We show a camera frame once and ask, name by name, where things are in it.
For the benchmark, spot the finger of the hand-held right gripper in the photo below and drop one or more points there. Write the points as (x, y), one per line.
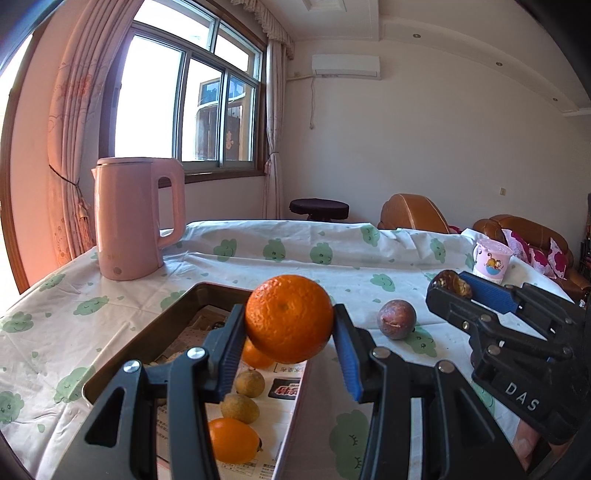
(457, 311)
(489, 295)

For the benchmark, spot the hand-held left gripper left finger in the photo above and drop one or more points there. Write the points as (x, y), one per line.
(231, 364)

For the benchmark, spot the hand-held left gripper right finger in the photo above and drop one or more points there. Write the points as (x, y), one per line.
(346, 360)

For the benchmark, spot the brown longan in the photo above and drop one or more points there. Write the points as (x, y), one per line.
(239, 408)
(250, 383)

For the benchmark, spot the walnut stuffed date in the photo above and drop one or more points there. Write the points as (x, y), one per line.
(450, 282)

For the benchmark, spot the dimpled mandarin orange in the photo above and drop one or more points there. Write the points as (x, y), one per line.
(286, 318)

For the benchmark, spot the large smooth orange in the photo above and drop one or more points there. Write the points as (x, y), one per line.
(231, 438)

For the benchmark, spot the pink metal tin box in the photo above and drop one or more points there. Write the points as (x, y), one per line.
(184, 304)

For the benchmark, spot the person's right hand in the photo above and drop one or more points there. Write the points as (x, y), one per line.
(528, 445)

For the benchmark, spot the small orange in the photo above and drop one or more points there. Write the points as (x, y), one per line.
(256, 357)

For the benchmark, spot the pink cartoon cup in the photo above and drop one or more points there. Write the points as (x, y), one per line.
(491, 263)

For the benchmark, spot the dark passion fruit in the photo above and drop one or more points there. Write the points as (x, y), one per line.
(397, 319)

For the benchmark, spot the white tissue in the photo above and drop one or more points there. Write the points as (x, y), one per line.
(478, 234)

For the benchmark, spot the floral cushion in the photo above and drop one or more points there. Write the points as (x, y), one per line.
(540, 254)

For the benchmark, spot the printed paper leaflet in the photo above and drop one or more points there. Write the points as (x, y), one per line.
(277, 415)

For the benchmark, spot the brown leather sofa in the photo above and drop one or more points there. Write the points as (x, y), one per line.
(531, 230)

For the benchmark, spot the brown leather armchair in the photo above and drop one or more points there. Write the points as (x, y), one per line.
(411, 212)

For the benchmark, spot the dark round stool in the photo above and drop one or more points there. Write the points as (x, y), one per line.
(318, 207)

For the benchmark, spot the white green-printed tablecloth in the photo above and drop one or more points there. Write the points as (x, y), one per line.
(69, 323)

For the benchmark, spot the pink electric kettle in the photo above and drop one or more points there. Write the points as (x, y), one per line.
(129, 221)

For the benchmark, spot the pink window sticker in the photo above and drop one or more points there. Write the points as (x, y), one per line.
(229, 141)

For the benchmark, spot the narrow pink curtain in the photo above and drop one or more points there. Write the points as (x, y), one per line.
(273, 129)

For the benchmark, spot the white air conditioner pipe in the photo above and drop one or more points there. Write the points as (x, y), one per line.
(314, 101)

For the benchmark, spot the wooden framed glass door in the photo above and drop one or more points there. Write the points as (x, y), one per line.
(14, 230)

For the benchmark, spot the white air conditioner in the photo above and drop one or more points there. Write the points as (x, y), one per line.
(346, 66)

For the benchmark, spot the sliding glass window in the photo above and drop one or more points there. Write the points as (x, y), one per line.
(152, 101)

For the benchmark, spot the pink floral curtain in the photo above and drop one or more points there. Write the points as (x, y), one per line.
(78, 115)

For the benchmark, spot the frilled curtain valance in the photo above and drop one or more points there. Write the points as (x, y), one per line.
(272, 27)

